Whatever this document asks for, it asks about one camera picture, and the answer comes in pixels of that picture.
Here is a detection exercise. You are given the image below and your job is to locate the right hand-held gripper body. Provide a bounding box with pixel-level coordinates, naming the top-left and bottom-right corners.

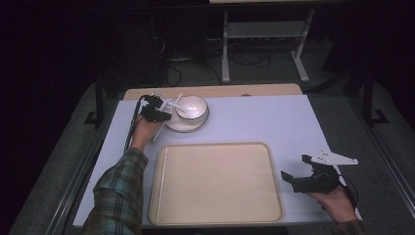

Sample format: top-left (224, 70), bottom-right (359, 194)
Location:
top-left (291, 149), bottom-right (359, 195)

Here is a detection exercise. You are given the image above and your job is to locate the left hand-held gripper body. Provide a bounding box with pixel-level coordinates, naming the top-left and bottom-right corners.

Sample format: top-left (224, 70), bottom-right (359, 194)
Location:
top-left (140, 93), bottom-right (186, 123)

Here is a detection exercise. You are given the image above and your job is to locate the white chopstick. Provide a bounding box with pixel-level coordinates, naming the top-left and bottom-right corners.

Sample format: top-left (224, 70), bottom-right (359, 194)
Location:
top-left (156, 147), bottom-right (169, 222)
top-left (152, 121), bottom-right (165, 143)

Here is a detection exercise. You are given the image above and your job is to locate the white plate with dark rim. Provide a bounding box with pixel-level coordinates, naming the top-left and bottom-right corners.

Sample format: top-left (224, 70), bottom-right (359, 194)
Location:
top-left (162, 97), bottom-right (210, 133)

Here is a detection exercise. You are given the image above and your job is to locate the white ribbed bowl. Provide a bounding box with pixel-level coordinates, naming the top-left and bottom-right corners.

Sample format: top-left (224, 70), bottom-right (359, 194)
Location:
top-left (175, 95), bottom-right (209, 120)

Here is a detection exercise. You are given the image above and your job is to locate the beige plastic tray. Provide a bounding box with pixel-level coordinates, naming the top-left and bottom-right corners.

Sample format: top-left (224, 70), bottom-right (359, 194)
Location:
top-left (148, 141), bottom-right (284, 227)

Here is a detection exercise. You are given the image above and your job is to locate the person's left hand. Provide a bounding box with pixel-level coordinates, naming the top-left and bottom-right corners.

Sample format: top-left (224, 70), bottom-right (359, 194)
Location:
top-left (130, 114), bottom-right (161, 152)

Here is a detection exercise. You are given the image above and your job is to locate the person's right hand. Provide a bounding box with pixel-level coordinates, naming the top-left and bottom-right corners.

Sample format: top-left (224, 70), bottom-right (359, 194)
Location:
top-left (307, 185), bottom-right (359, 224)

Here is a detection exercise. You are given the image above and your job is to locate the black stand leg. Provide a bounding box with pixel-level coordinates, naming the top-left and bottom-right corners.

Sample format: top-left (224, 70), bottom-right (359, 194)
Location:
top-left (83, 73), bottom-right (110, 127)
top-left (361, 67), bottom-right (390, 127)

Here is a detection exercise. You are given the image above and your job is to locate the white metal stand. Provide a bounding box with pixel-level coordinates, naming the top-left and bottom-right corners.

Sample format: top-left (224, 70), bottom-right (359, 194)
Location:
top-left (220, 9), bottom-right (316, 84)

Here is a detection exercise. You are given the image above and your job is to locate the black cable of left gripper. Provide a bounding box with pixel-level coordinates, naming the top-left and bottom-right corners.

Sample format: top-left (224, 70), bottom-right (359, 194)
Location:
top-left (123, 95), bottom-right (147, 153)

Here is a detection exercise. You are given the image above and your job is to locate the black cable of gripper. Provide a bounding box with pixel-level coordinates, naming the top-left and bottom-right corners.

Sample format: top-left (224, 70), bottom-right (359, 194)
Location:
top-left (123, 95), bottom-right (147, 153)
top-left (339, 174), bottom-right (360, 210)

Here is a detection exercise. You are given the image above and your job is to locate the black floor cable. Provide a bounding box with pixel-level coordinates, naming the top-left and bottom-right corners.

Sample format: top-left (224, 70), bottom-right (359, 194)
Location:
top-left (228, 52), bottom-right (272, 69)
top-left (164, 65), bottom-right (184, 88)

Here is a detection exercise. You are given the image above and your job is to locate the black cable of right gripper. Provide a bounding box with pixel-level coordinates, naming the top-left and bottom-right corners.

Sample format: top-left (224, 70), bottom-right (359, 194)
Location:
top-left (339, 174), bottom-right (360, 210)

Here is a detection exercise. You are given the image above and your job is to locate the metal frame rail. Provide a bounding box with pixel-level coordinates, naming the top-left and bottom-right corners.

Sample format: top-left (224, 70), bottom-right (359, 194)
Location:
top-left (346, 96), bottom-right (415, 210)
top-left (45, 99), bottom-right (119, 235)

